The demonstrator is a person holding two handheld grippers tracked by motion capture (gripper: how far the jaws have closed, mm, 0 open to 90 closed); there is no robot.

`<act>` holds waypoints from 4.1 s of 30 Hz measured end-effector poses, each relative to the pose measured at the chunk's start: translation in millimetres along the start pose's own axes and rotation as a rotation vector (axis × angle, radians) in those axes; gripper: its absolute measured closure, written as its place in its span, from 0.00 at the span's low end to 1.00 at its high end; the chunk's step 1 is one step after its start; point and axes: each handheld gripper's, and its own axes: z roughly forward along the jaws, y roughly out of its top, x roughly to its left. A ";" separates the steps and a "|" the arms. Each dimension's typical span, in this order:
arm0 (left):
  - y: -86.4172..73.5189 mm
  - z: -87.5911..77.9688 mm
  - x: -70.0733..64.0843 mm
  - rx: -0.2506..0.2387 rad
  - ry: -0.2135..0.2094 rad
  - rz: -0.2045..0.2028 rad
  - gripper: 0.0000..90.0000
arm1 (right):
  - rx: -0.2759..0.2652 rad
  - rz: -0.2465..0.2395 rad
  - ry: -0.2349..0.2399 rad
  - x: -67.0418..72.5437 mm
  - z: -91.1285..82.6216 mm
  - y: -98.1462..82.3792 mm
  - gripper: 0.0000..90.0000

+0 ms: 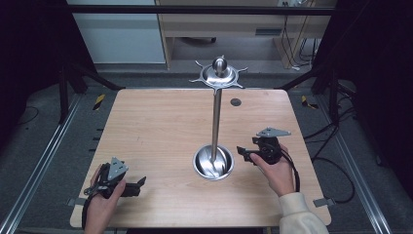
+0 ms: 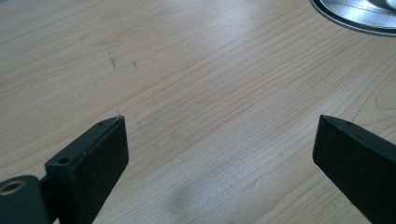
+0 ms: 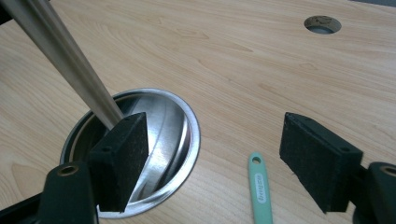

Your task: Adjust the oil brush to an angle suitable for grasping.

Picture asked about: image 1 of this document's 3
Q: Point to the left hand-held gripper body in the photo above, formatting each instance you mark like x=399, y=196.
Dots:
x=117, y=169

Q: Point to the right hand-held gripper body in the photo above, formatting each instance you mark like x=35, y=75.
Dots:
x=269, y=148

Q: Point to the person's right hand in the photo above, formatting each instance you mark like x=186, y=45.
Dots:
x=277, y=175

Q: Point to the person's left hand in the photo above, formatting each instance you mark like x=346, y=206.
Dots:
x=101, y=208

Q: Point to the steel stand with hooks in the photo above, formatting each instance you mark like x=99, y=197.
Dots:
x=216, y=123

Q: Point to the round grey table grommet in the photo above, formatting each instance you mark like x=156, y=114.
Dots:
x=235, y=102

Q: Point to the yellow black tape strip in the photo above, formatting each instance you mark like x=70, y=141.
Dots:
x=307, y=102
x=99, y=101

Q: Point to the wooden desk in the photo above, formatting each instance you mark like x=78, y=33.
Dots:
x=227, y=22

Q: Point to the white cabinet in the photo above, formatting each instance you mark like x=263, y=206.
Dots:
x=120, y=35

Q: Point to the grey metal table bracket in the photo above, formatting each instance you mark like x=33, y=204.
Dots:
x=323, y=202
x=74, y=202

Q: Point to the aluminium floor rail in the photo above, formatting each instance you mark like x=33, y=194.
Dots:
x=354, y=169
x=39, y=165

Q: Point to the black metal frame strut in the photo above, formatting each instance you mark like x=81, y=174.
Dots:
x=69, y=87
x=324, y=84

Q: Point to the black horizontal frame bar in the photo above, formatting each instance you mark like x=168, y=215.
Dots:
x=195, y=9

